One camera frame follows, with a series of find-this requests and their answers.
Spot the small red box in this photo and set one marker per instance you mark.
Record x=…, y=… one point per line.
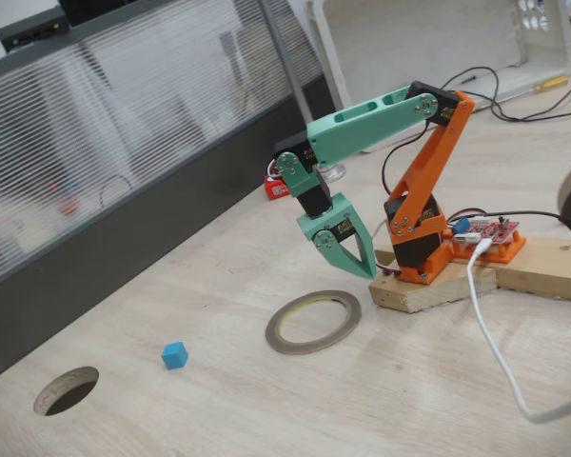
x=276, y=190

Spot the ribbed glass desk partition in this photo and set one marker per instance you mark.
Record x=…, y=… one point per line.
x=124, y=119

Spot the metal post with flange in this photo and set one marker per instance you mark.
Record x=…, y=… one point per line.
x=285, y=62

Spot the short wooden base block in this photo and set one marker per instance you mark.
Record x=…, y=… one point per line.
x=433, y=295

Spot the long wooden plank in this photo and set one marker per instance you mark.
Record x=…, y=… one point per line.
x=542, y=271

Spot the blue cube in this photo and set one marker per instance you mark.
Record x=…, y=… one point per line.
x=173, y=357

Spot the black box device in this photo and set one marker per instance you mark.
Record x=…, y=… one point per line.
x=28, y=28

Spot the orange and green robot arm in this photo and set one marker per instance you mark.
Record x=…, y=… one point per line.
x=361, y=128

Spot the orange board holder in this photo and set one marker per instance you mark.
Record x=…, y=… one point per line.
x=509, y=252

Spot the red controller board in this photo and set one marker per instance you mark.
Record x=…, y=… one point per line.
x=490, y=231

